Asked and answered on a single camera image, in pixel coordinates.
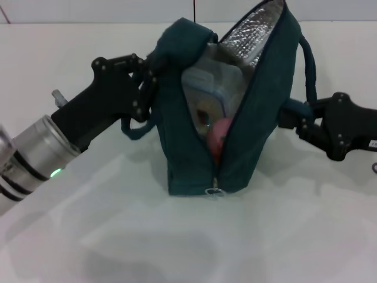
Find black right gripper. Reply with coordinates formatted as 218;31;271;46
278;91;377;162

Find dark teal insulated lunch bag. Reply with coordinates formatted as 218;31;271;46
120;0;318;200

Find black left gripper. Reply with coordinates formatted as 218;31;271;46
50;52;159;153

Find pink peach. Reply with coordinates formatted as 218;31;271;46
206;117;236;162

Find clear plastic lunch box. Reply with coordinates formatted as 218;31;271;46
181;44;246;136

